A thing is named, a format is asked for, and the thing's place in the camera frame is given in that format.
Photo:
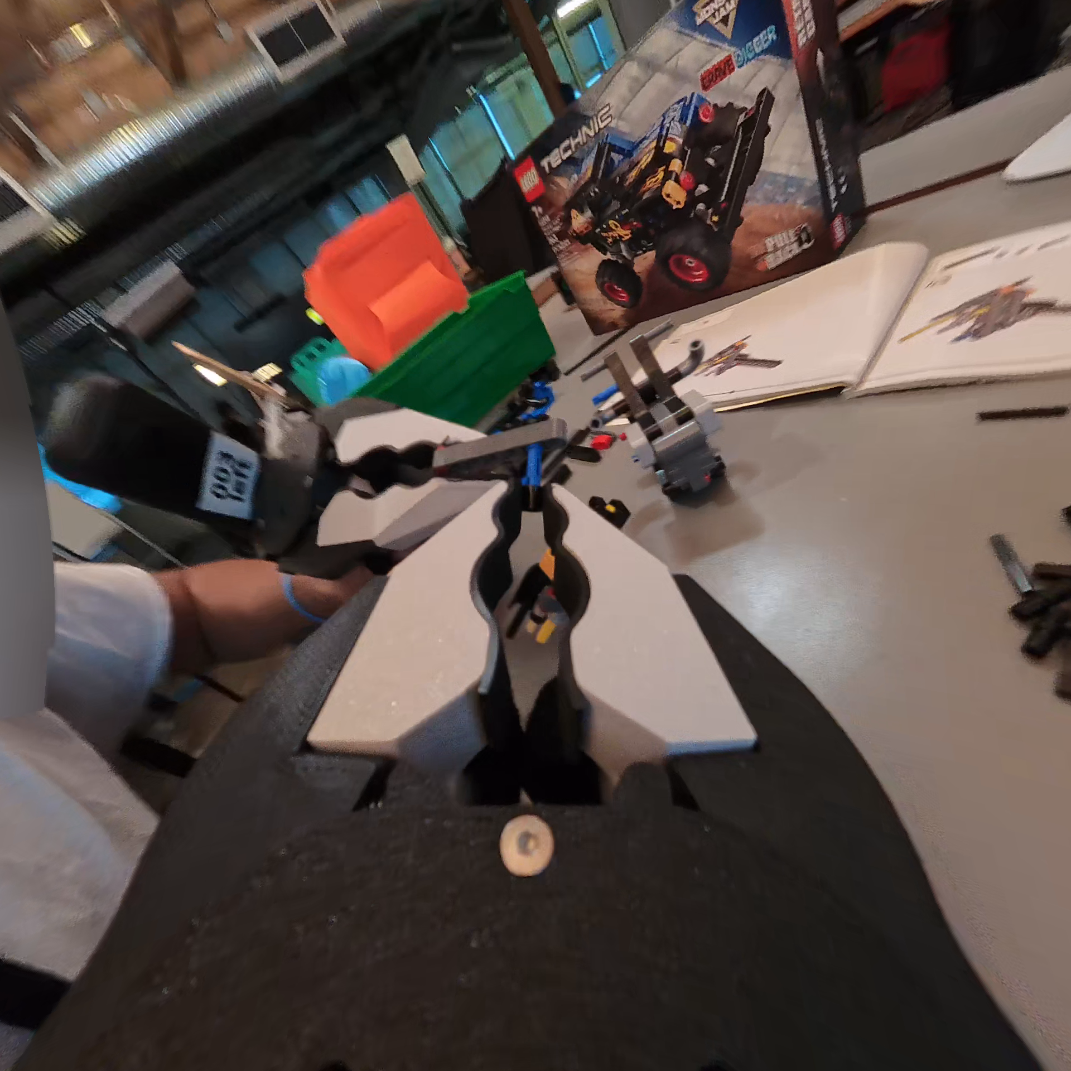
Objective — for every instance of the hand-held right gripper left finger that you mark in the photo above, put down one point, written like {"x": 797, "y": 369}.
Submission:
{"x": 402, "y": 653}

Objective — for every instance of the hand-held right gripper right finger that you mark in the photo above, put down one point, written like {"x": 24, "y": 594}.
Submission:
{"x": 653, "y": 661}

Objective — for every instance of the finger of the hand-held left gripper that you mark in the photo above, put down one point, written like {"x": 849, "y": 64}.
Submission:
{"x": 393, "y": 431}
{"x": 393, "y": 519}

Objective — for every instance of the grey lego beam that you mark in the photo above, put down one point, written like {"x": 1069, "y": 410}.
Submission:
{"x": 502, "y": 448}

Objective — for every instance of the blue lego pin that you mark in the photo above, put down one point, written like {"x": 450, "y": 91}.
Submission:
{"x": 533, "y": 464}

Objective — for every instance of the person's left forearm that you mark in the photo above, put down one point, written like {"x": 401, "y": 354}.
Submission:
{"x": 234, "y": 602}

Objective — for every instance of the pile of loose lego parts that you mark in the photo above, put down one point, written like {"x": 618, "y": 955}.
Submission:
{"x": 535, "y": 397}

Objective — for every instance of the small black yellow lego piece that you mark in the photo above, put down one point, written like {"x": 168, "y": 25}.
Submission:
{"x": 607, "y": 509}

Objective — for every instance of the grey lego motor assembly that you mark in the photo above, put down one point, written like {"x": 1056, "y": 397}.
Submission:
{"x": 678, "y": 439}

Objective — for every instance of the pile of small lego pins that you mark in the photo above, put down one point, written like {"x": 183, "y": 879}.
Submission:
{"x": 1046, "y": 602}

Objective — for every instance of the black lego axle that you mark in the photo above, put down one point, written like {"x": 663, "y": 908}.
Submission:
{"x": 1021, "y": 413}

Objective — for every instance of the lego set box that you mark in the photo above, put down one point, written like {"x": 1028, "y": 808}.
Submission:
{"x": 753, "y": 125}

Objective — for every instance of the person's left hand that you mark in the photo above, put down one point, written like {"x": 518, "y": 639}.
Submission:
{"x": 351, "y": 584}

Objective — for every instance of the light blue bag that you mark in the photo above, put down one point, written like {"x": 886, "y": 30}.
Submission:
{"x": 343, "y": 381}

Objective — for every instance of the green plastic bin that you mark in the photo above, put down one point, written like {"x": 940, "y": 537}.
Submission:
{"x": 468, "y": 351}

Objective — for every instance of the blue wristband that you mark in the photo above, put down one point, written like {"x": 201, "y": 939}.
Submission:
{"x": 297, "y": 602}

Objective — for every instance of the orange plastic bin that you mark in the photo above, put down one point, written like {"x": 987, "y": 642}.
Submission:
{"x": 368, "y": 259}

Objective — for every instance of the open instruction booklet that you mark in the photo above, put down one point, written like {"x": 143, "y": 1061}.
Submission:
{"x": 837, "y": 318}

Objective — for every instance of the white lamp base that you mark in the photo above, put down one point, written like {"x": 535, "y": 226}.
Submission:
{"x": 1050, "y": 150}

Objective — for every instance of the red container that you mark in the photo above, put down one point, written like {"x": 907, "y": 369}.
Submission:
{"x": 916, "y": 50}

